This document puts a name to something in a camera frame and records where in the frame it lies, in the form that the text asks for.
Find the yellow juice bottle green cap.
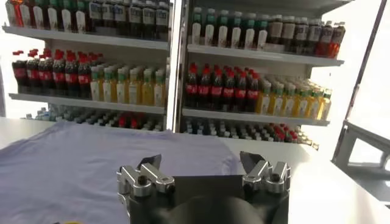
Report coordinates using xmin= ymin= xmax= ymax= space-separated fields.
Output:
xmin=127 ymin=69 xmax=140 ymax=105
xmin=282 ymin=84 xmax=296 ymax=117
xmin=141 ymin=69 xmax=154 ymax=107
xmin=306 ymin=87 xmax=324 ymax=120
xmin=318 ymin=88 xmax=333 ymax=121
xmin=255 ymin=81 xmax=272 ymax=115
xmin=154 ymin=71 xmax=166 ymax=107
xmin=269 ymin=82 xmax=284 ymax=116
xmin=102 ymin=67 xmax=114 ymax=103
xmin=294 ymin=86 xmax=309 ymax=119
xmin=115 ymin=68 xmax=127 ymax=104
xmin=90 ymin=66 xmax=101 ymax=102

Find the grey metal frame table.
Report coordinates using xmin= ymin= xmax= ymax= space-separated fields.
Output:
xmin=331 ymin=120 xmax=390 ymax=211

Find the purple t-shirt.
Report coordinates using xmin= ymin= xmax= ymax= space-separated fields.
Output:
xmin=0 ymin=121 xmax=244 ymax=224

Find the dark drink bottle pale label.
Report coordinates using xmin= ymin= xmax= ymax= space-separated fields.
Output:
xmin=268 ymin=14 xmax=283 ymax=45
xmin=282 ymin=15 xmax=296 ymax=52
xmin=88 ymin=0 xmax=103 ymax=34
xmin=128 ymin=0 xmax=143 ymax=39
xmin=155 ymin=1 xmax=169 ymax=41
xmin=294 ymin=17 xmax=309 ymax=54
xmin=115 ymin=0 xmax=129 ymax=37
xmin=142 ymin=0 xmax=157 ymax=40
xmin=307 ymin=18 xmax=322 ymax=55

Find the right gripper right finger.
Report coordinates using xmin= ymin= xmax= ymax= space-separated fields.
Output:
xmin=239 ymin=151 xmax=292 ymax=194

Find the dark metal frame post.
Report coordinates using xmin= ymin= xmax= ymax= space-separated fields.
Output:
xmin=345 ymin=0 xmax=388 ymax=121

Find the metal beverage shelving unit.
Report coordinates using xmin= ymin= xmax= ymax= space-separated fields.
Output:
xmin=1 ymin=0 xmax=176 ymax=132
xmin=175 ymin=0 xmax=354 ymax=152

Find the red drink bottle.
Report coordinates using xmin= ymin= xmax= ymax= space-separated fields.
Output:
xmin=316 ymin=20 xmax=334 ymax=57
xmin=328 ymin=21 xmax=347 ymax=59
xmin=4 ymin=0 xmax=24 ymax=27

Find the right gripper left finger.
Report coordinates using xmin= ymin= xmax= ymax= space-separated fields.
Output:
xmin=117 ymin=154 xmax=176 ymax=197

